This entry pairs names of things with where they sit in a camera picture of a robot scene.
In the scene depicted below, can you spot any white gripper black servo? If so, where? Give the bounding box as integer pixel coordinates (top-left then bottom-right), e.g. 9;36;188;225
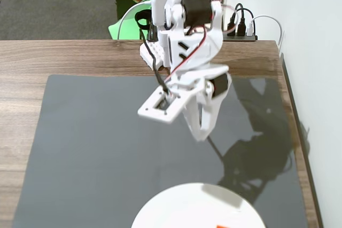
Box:
170;64;232;143

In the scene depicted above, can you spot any white round plate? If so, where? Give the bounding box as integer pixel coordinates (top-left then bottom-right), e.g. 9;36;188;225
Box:
130;182;267;228

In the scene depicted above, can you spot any black usb hub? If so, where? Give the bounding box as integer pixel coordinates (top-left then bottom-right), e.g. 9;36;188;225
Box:
222;32;259;42

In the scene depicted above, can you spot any black table clamp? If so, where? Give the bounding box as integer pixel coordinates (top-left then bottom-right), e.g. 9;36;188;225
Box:
134;10;160;42

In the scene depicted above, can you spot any light green plastic chair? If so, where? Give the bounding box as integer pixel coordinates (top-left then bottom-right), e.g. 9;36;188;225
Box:
108;0;153;41

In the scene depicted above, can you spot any grey table mat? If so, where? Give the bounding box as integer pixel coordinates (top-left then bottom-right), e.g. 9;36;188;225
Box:
10;74;309;228

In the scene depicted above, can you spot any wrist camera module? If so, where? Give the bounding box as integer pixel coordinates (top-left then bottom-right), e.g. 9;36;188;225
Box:
156;97;172;110

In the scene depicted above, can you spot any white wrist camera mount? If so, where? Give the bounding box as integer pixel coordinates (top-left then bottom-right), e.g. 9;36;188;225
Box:
137;77;207;125

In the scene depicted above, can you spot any black camera cable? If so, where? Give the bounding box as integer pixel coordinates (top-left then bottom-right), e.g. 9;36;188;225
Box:
139;26;170;95

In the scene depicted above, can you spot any black usb plug cable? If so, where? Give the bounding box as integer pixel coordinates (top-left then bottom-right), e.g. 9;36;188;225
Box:
234;9;254;36
226;3;244;38

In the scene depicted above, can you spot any white usb plug cable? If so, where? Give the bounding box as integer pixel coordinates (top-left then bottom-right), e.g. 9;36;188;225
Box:
246;15;284;52

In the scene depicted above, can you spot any white robot power cable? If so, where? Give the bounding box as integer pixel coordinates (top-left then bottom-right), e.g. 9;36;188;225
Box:
117;0;152;41

